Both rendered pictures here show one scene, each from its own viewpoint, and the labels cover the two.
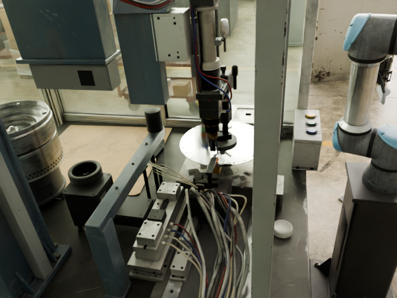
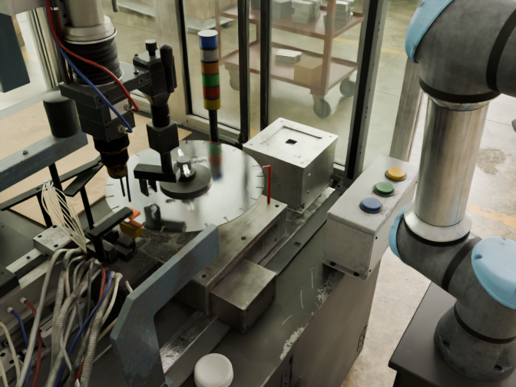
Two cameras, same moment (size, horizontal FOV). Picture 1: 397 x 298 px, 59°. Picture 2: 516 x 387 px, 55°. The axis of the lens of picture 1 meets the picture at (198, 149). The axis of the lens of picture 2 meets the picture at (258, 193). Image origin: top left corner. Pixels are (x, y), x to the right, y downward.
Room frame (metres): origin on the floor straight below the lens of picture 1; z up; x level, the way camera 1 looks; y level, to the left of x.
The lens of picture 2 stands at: (0.38, -0.50, 1.55)
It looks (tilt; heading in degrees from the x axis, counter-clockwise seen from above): 37 degrees down; 18
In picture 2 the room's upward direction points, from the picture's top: straight up
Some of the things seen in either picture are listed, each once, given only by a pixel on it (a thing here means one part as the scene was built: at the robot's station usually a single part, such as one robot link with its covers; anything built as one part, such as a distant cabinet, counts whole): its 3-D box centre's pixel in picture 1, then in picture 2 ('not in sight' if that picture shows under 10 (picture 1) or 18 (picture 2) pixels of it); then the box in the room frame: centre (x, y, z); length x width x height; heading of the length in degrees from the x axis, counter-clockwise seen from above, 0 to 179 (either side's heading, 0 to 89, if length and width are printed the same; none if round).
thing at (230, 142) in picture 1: (222, 138); (185, 175); (1.14, -0.09, 0.96); 0.11 x 0.11 x 0.03
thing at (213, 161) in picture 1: (212, 171); (116, 233); (0.96, -0.04, 0.95); 0.10 x 0.03 x 0.07; 164
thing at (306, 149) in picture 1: (305, 138); (372, 213); (1.32, -0.48, 0.82); 0.28 x 0.11 x 0.15; 164
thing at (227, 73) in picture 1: (224, 95); (158, 99); (1.07, -0.10, 1.17); 0.06 x 0.05 x 0.20; 155
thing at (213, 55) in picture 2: not in sight; (209, 52); (1.44, -0.03, 1.11); 0.05 x 0.04 x 0.03; 74
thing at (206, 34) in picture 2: not in sight; (208, 39); (1.44, -0.03, 1.14); 0.05 x 0.04 x 0.03; 74
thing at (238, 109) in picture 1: (248, 128); (289, 165); (1.45, -0.24, 0.82); 0.18 x 0.18 x 0.15; 74
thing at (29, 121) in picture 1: (23, 157); not in sight; (1.18, 0.70, 0.93); 0.31 x 0.31 x 0.36
